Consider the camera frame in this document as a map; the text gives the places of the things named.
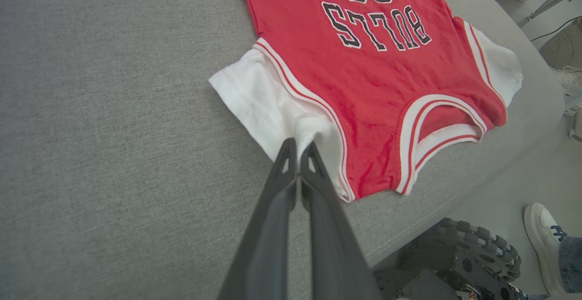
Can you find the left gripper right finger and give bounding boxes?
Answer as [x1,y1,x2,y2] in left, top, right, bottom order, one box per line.
[300,141,383,300]

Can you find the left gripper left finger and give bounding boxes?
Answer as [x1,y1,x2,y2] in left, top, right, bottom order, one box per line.
[218,138,299,300]

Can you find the red white basketball jersey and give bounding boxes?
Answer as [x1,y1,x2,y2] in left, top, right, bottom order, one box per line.
[208,0,524,203]

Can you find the white sneaker blue laces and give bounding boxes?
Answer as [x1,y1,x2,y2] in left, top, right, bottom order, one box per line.
[523,202,570,296]

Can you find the blue jeans leg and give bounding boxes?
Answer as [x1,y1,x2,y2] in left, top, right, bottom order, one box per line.
[557,235,582,294]

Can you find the plain white sneaker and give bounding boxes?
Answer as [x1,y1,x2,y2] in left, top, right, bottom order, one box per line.
[552,65,582,97]

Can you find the grey mesh basket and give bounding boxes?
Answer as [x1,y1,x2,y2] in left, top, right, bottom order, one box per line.
[538,17,582,71]

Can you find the grey chair leg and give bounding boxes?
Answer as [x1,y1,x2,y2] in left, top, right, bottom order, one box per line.
[517,0,582,29]

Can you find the thin black floor cable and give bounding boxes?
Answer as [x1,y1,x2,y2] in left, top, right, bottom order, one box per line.
[529,15,582,43]

